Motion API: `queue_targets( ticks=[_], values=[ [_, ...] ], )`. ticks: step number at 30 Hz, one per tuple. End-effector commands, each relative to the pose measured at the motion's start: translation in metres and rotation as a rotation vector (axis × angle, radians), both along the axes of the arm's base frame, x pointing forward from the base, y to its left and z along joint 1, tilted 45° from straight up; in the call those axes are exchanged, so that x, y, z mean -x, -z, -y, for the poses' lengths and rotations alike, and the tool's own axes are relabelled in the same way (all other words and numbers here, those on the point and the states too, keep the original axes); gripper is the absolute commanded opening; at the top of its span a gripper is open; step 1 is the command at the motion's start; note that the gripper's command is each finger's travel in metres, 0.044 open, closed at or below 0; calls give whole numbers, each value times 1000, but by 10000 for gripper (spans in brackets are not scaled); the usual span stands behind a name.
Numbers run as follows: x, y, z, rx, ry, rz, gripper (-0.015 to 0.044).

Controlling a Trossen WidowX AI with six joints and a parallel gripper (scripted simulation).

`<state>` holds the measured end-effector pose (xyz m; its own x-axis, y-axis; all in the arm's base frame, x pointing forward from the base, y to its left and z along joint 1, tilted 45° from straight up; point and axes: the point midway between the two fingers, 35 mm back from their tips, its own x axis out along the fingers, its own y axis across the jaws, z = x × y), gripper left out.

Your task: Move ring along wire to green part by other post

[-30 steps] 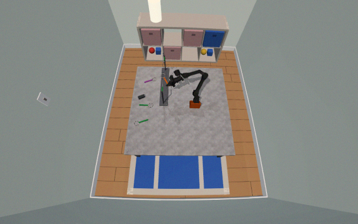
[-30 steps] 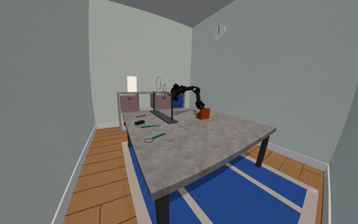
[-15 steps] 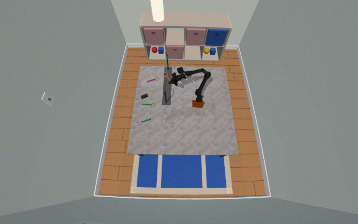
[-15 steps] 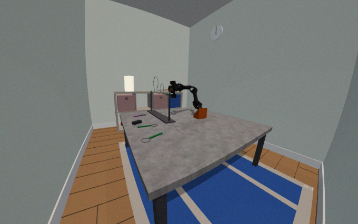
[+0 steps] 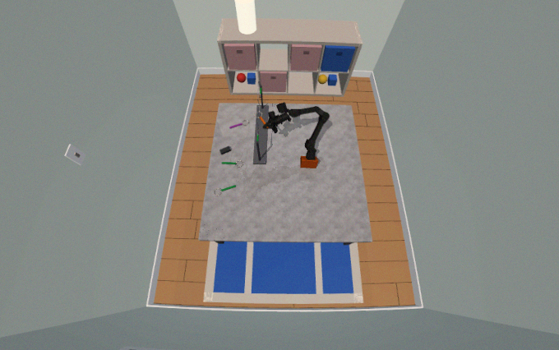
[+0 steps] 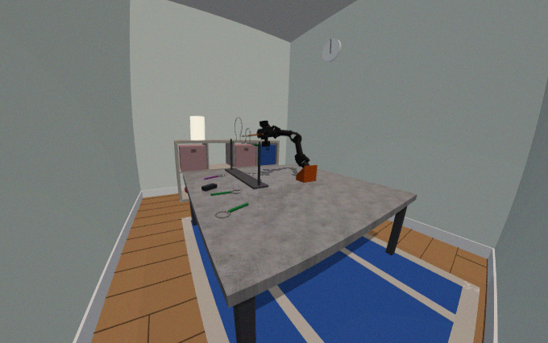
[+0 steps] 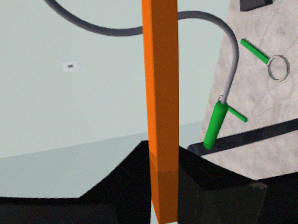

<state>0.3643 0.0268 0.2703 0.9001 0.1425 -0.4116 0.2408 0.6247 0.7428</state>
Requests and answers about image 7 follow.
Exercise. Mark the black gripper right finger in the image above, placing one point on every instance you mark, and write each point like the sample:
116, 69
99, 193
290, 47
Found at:
211, 194

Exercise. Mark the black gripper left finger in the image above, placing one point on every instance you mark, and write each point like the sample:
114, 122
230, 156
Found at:
123, 197

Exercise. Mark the orange bar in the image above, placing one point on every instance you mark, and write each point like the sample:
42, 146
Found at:
162, 76

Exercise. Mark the grey loop with green handle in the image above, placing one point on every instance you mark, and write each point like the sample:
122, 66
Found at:
266, 60
232, 110

